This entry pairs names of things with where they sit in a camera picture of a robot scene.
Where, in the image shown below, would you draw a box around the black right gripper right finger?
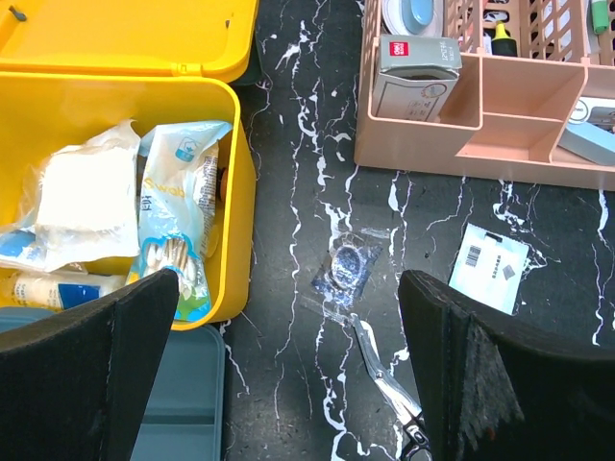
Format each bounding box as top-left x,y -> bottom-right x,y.
398,270 -> 614,460

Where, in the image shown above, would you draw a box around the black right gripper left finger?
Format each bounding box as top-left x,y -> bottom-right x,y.
1,269 -> 179,460

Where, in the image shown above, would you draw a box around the white plastic bottle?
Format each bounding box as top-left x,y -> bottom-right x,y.
1,271 -> 125,311

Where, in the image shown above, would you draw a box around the clear bag blue items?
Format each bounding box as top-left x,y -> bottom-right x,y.
1,226 -> 51,272

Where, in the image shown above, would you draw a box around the white gauze pad bag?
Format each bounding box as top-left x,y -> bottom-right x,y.
11,119 -> 140,272

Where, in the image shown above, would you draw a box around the cotton swab bag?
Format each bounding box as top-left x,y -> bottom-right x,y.
127,120 -> 233,322

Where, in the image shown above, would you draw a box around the brown medicine bottle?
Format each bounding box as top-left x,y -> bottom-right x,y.
216,167 -> 229,204

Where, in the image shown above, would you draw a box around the yellow medicine box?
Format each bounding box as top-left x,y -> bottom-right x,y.
1,1 -> 258,323

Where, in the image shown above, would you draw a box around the blue divided tray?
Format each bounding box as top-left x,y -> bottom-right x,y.
1,307 -> 225,460

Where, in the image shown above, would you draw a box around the white gauze packet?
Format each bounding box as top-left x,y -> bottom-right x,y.
449,224 -> 529,315

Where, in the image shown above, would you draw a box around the small blue patterned packet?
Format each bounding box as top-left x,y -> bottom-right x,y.
311,231 -> 382,310

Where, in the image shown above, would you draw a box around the blue white stapler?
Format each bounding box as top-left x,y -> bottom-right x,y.
558,96 -> 614,166

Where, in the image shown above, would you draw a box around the grey deli box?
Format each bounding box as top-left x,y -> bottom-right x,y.
372,35 -> 462,122

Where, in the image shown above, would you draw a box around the pink desk organizer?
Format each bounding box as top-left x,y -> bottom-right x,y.
355,1 -> 614,190

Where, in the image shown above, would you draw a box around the blue white tape dispenser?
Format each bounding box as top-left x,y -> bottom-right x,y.
381,0 -> 444,37

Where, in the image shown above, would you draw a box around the green capped marker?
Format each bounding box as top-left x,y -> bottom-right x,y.
589,0 -> 609,36

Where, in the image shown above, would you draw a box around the black handled scissors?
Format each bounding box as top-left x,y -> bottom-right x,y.
350,313 -> 431,460

